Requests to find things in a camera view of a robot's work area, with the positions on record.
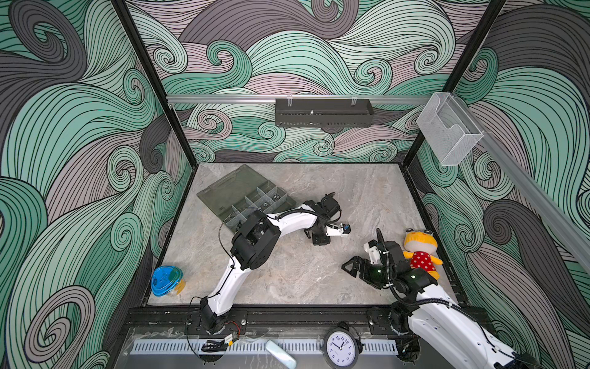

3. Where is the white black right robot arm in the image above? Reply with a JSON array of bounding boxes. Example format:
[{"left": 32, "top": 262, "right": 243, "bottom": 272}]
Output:
[{"left": 341, "top": 228, "right": 540, "bottom": 368}]

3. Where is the clear plastic wall holder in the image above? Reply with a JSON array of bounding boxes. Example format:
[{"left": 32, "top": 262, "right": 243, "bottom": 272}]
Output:
[{"left": 416, "top": 92, "right": 484, "bottom": 167}]

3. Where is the yellow frog plush toy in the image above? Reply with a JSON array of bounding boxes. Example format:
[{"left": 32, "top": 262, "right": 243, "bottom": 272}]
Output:
[{"left": 403, "top": 228, "right": 443, "bottom": 281}]

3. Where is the blue lid fruit cup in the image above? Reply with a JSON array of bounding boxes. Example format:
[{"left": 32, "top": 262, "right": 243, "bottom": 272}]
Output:
[{"left": 151, "top": 265, "right": 186, "bottom": 297}]

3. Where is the white perforated cable duct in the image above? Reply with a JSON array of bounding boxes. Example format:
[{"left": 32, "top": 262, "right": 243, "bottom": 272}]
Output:
[{"left": 129, "top": 338, "right": 398, "bottom": 356}]

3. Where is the white round clock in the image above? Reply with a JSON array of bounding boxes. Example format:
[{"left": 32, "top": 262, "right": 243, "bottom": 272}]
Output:
[{"left": 322, "top": 328, "right": 360, "bottom": 369}]

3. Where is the black wall tray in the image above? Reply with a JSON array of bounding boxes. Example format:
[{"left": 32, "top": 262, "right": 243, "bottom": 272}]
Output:
[{"left": 274, "top": 99, "right": 375, "bottom": 129}]

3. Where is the white oblong remote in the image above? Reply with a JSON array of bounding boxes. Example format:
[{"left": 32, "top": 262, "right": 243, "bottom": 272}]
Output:
[{"left": 265, "top": 341, "right": 297, "bottom": 369}]

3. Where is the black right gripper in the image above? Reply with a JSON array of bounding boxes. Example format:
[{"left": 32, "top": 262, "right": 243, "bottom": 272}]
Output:
[{"left": 341, "top": 255, "right": 394, "bottom": 285}]

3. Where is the aluminium rail bar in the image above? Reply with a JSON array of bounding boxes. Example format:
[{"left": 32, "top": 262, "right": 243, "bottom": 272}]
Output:
[{"left": 166, "top": 94, "right": 430, "bottom": 105}]

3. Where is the grey compartment organizer box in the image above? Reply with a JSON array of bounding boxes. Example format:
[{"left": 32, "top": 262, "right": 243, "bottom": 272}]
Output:
[{"left": 198, "top": 165, "right": 297, "bottom": 232}]

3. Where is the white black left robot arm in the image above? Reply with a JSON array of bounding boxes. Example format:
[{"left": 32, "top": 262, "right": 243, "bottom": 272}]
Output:
[{"left": 200, "top": 192, "right": 351, "bottom": 334}]

